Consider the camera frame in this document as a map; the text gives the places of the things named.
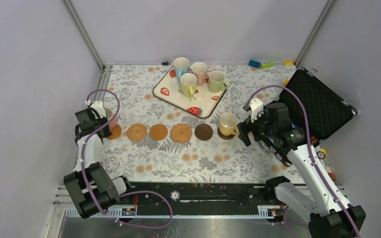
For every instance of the small dark wooden coaster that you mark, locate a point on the small dark wooden coaster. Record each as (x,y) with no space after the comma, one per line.
(203,132)

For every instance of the leftmost light wooden coaster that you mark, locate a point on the leftmost light wooden coaster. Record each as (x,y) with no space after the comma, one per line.
(115,132)

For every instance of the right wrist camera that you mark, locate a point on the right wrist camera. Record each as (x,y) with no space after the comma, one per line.
(255,106)

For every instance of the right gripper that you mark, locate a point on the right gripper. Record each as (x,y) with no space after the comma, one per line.
(245,128)

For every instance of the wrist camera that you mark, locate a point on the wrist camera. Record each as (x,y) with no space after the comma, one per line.
(96,108)
(255,106)

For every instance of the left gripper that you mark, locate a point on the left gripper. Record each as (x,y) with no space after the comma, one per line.
(107,132)

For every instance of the pink mug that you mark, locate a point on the pink mug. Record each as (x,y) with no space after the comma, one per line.
(111,117)
(200,70)

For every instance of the white poker chip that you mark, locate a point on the white poker chip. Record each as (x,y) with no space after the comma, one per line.
(175,195)

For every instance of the light bamboo coaster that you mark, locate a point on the light bamboo coaster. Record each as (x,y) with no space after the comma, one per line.
(158,132)

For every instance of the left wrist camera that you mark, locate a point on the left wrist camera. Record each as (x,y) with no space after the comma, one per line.
(96,108)

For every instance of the pink mug front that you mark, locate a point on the pink mug front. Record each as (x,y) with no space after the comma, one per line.
(111,117)

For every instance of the floral tablecloth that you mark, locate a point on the floral tablecloth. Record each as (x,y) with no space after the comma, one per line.
(214,160)

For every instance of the black poker chip case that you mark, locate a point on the black poker chip case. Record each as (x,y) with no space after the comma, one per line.
(314,107)

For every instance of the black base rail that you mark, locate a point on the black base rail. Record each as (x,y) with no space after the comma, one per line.
(152,200)

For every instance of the blue mug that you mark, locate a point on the blue mug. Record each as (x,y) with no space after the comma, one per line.
(181,66)

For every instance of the dark wooden coaster under mug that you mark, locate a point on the dark wooden coaster under mug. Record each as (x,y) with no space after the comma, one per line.
(226,137)

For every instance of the yellow mug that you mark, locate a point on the yellow mug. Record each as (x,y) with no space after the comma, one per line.
(228,124)

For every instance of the woven rattan coaster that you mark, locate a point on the woven rattan coaster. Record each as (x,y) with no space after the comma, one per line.
(181,133)

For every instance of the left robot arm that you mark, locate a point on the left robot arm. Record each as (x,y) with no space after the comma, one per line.
(89,186)

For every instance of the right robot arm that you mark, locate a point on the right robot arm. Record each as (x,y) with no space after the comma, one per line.
(328,213)

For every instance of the blue toy brick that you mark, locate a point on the blue toy brick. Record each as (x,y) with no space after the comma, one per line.
(254,64)

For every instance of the yellow-green mug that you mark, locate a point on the yellow-green mug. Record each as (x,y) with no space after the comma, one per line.
(188,83)

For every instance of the green toy brick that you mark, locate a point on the green toy brick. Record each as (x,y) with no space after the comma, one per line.
(267,65)

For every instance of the green mug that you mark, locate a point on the green mug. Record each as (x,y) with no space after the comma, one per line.
(217,82)

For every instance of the tan woven coaster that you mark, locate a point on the tan woven coaster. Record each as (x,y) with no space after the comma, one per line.
(136,132)

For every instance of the pink mug back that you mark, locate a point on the pink mug back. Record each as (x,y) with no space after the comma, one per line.
(200,70)

